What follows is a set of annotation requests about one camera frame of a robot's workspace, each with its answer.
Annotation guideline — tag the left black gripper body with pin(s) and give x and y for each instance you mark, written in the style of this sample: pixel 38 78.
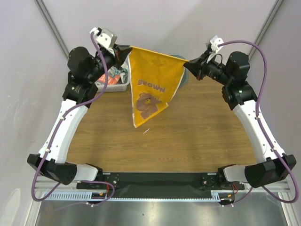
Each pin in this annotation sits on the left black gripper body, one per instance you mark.
pixel 109 58

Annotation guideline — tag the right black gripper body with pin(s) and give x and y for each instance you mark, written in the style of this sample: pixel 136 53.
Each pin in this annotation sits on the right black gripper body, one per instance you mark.
pixel 201 67

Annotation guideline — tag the yellow brown bear towel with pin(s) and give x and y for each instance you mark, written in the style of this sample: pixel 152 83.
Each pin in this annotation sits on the yellow brown bear towel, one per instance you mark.
pixel 155 79

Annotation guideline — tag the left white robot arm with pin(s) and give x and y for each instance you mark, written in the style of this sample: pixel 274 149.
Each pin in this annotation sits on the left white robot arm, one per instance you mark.
pixel 84 70

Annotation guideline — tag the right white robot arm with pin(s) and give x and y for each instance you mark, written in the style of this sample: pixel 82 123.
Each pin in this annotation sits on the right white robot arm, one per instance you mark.
pixel 242 100

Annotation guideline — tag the teal patterned towel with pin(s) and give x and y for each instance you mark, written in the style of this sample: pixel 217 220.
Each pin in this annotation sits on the teal patterned towel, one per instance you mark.
pixel 123 72

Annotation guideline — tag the teal plastic tub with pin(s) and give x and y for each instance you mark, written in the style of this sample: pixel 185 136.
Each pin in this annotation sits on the teal plastic tub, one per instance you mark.
pixel 185 77

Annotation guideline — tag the orange white lettered towel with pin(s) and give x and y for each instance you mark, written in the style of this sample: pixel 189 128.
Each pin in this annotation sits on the orange white lettered towel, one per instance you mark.
pixel 112 80

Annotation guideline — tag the white plastic basket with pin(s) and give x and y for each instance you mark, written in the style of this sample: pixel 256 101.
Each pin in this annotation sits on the white plastic basket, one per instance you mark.
pixel 120 87

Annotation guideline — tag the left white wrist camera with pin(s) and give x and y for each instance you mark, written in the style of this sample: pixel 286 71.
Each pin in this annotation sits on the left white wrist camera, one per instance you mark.
pixel 104 37

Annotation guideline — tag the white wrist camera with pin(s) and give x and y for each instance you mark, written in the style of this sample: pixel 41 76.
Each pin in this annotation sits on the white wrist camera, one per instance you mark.
pixel 213 47
pixel 104 37

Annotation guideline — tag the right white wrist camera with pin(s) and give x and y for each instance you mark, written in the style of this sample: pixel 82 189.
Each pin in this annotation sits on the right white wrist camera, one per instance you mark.
pixel 213 47

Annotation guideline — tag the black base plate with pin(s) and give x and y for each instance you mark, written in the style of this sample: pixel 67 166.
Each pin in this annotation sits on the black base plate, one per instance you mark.
pixel 150 185

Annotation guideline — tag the aluminium frame rail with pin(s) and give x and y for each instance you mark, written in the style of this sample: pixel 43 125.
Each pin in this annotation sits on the aluminium frame rail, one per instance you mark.
pixel 95 193

